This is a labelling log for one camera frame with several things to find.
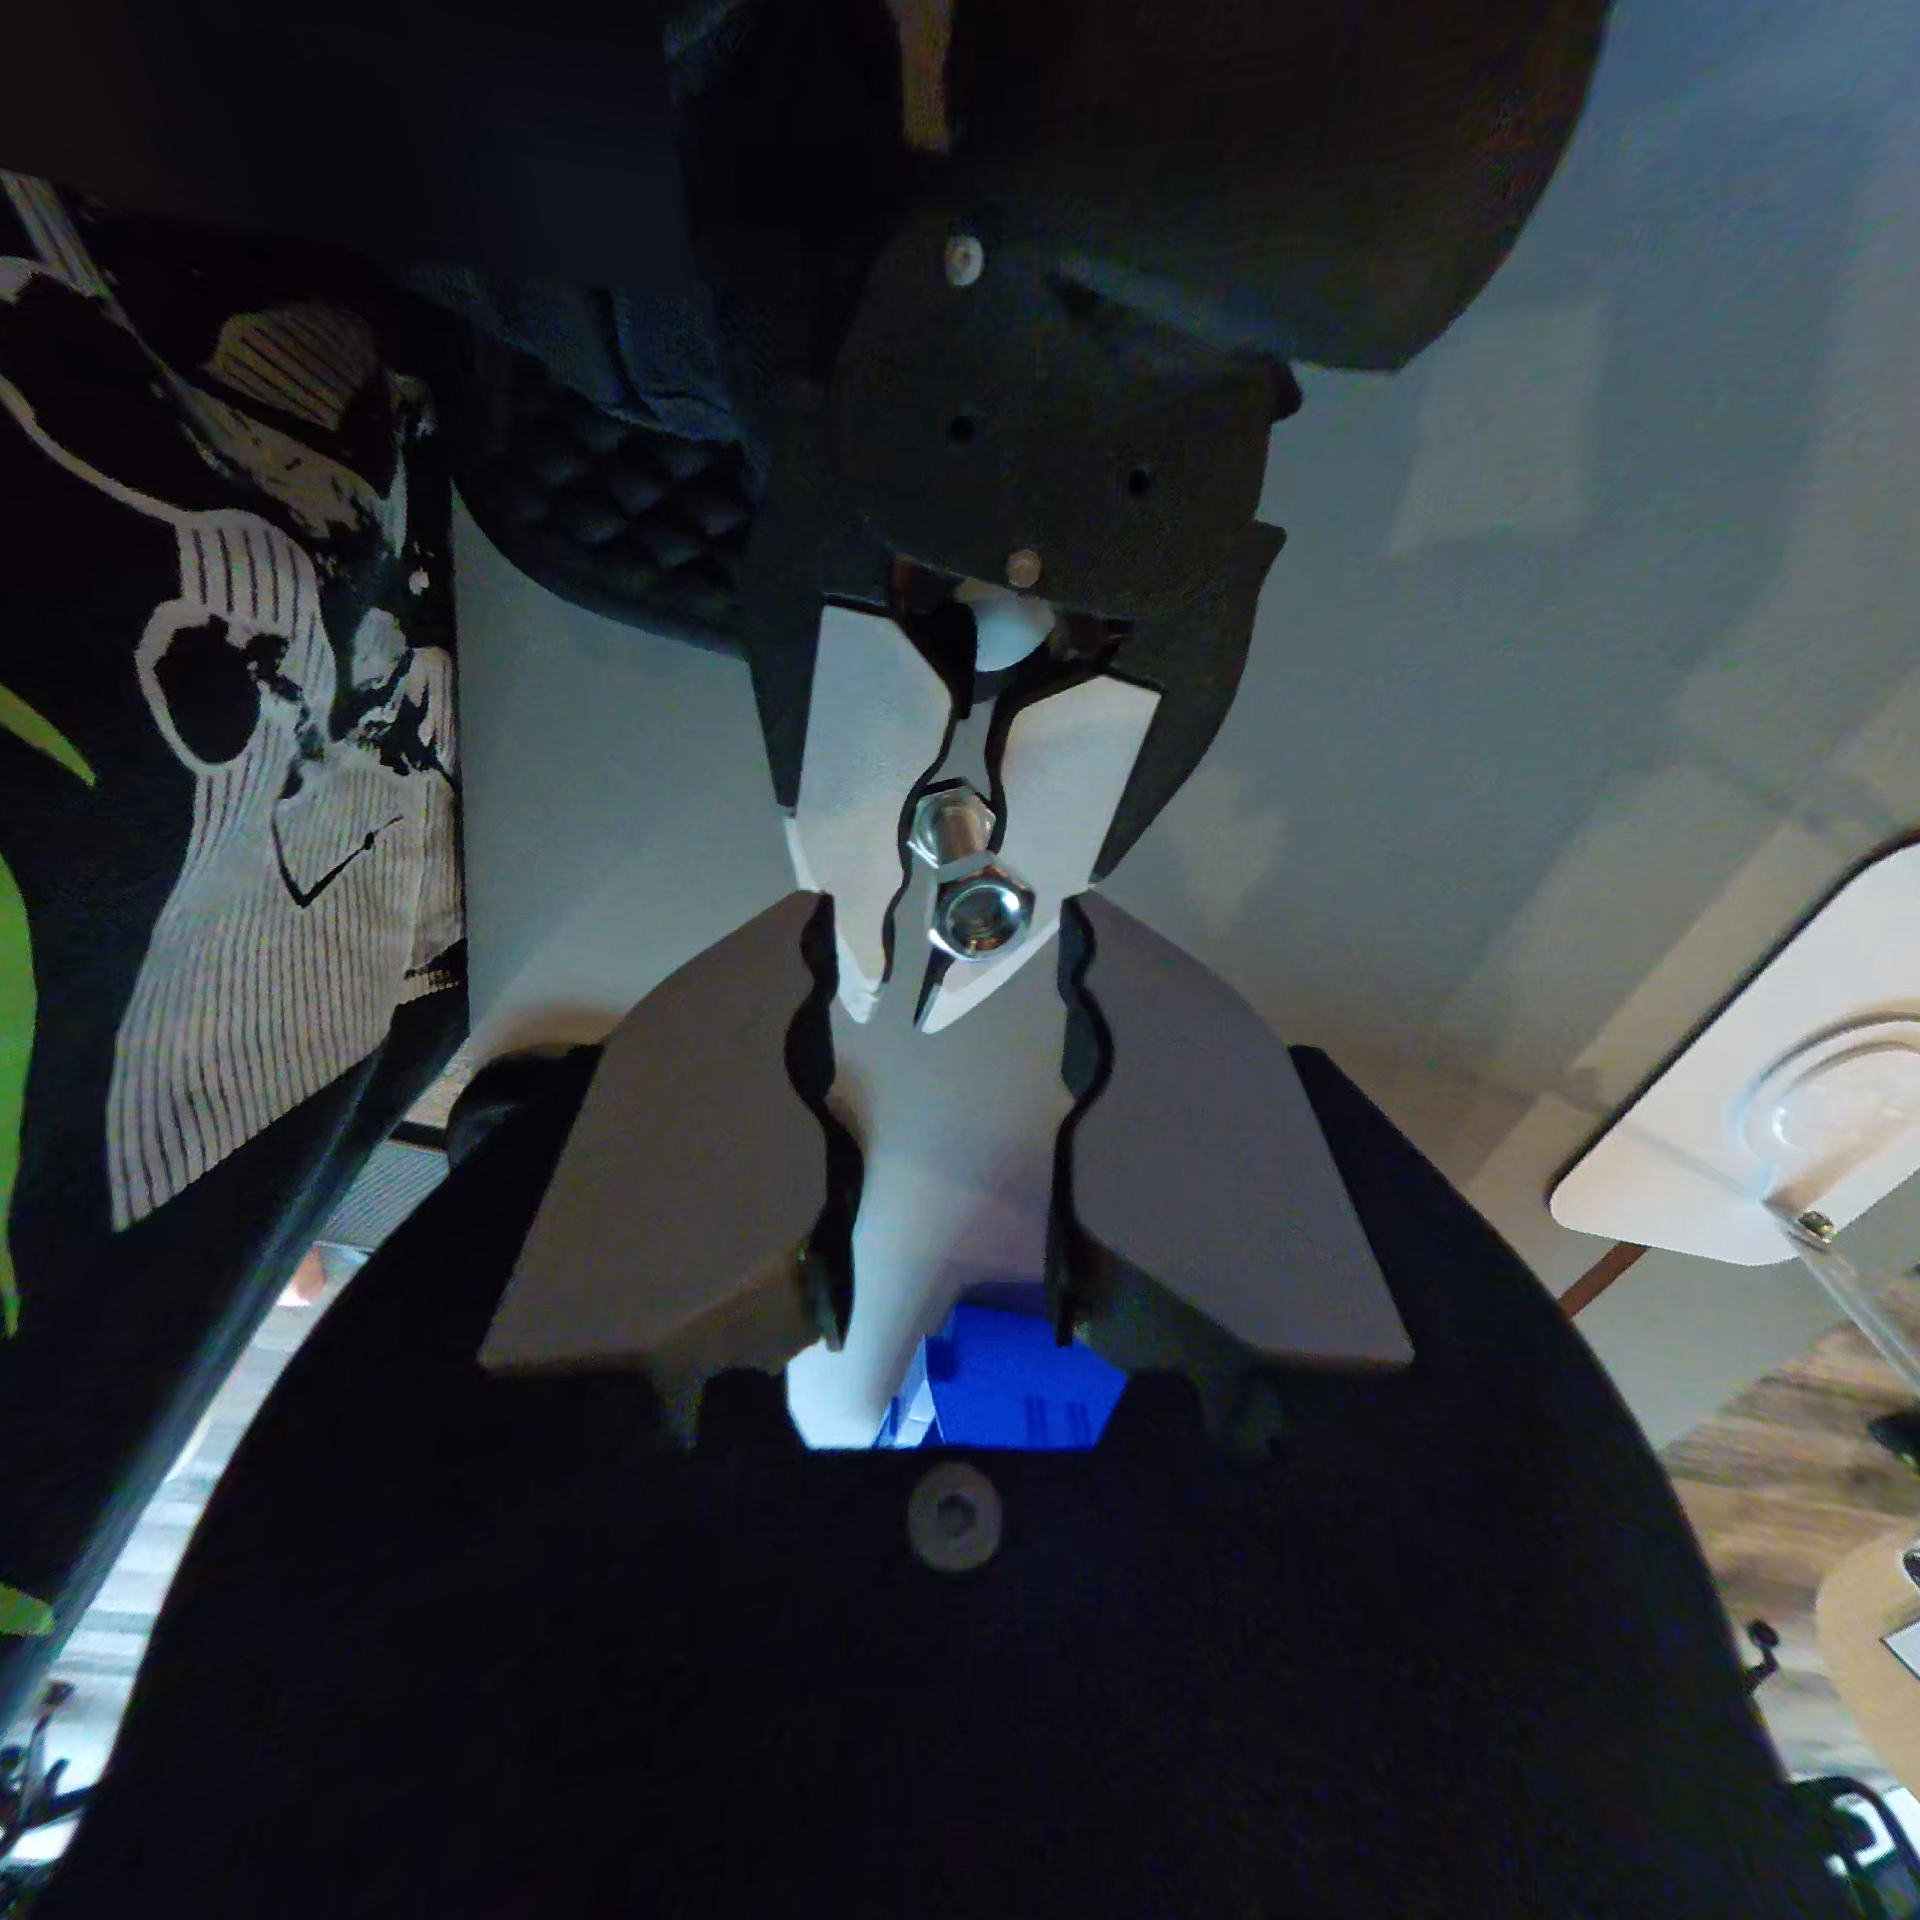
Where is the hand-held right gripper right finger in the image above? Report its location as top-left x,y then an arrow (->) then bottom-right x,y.
1053,891 -> 1418,1378

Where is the black printed t-shirt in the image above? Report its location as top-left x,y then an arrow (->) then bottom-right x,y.
0,165 -> 472,1696

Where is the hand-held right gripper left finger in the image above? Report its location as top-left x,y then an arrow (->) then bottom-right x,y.
478,890 -> 868,1378

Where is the silver hex bolt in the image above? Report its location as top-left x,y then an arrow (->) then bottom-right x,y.
928,840 -> 1040,965

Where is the blue plastic bin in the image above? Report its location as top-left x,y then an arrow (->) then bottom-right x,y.
885,1304 -> 1130,1452

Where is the person's left forearm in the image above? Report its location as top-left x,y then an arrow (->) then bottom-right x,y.
0,0 -> 753,443

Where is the round wooden table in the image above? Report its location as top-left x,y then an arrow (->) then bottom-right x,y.
1816,1529 -> 1920,1788

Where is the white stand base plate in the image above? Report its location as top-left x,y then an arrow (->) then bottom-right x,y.
1553,840 -> 1920,1269

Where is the grey mesh chair seat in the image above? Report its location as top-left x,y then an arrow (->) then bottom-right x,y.
323,1147 -> 441,1256

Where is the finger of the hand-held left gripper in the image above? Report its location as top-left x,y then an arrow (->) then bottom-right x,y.
780,598 -> 964,1028
913,678 -> 1169,1038

